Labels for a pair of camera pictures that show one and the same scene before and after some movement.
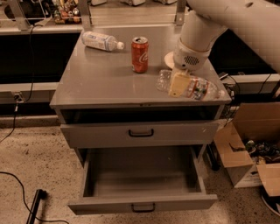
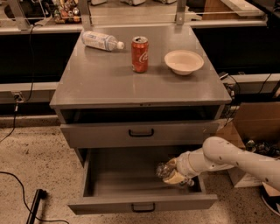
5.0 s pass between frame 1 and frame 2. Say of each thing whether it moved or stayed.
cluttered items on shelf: stayed
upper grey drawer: stayed
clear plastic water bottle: moved
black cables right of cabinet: stayed
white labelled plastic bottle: stayed
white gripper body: moved
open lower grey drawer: stayed
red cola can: stayed
